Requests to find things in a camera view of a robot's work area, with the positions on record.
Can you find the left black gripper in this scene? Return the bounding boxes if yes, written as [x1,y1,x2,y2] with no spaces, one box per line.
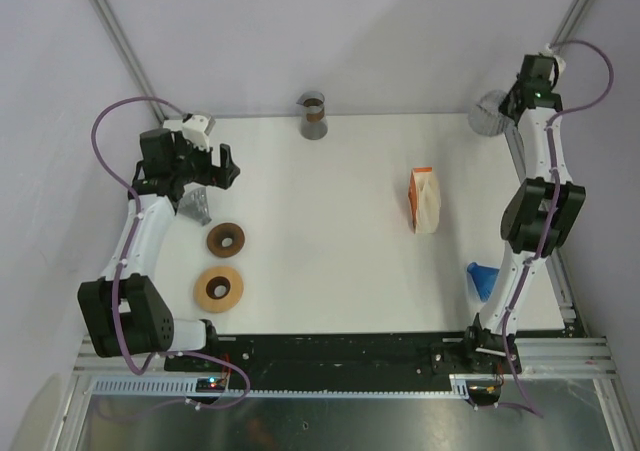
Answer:
[171,131,239,190]

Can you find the dark wooden dripper ring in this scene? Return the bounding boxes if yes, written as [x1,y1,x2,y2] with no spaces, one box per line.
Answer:
[206,221,247,259]

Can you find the clear ribbed glass server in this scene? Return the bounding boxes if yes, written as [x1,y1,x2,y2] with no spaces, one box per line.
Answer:
[468,90,509,137]

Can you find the blue ribbed cone dripper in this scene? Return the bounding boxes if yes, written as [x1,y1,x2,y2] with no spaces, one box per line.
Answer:
[466,262,499,303]

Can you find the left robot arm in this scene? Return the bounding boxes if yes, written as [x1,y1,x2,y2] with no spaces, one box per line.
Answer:
[77,129,240,371]

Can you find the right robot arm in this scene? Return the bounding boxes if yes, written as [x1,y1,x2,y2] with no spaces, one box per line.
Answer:
[461,54,586,372]

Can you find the orange coffee filter holder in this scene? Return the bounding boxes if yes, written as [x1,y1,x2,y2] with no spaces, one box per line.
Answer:
[408,167,433,233]

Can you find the white paper coffee filters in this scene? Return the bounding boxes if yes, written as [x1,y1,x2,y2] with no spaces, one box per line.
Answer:
[415,171,441,234]

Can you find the grey glass carafe with collar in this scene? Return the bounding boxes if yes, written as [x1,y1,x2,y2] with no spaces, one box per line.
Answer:
[296,91,328,140]

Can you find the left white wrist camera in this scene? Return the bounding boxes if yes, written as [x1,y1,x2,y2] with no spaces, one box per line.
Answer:
[181,113,215,151]

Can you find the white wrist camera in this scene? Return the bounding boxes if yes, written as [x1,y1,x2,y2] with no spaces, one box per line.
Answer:
[539,43,566,78]
[181,113,215,151]

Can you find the light wooden dripper ring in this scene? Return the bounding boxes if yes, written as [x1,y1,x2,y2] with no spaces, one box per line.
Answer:
[192,265,245,314]

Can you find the left aluminium corner post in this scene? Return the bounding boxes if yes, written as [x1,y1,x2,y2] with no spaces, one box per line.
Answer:
[88,0,155,96]

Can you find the aluminium corner post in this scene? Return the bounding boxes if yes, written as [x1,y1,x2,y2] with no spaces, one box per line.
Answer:
[88,0,155,96]
[551,0,596,44]

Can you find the white slotted cable duct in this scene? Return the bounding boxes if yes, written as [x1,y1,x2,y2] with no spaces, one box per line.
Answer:
[88,374,476,401]

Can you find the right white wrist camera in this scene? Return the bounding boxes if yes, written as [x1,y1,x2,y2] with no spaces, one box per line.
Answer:
[539,43,566,78]

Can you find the right aluminium corner post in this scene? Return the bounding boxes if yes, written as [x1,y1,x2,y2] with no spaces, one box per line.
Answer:
[551,0,596,44]

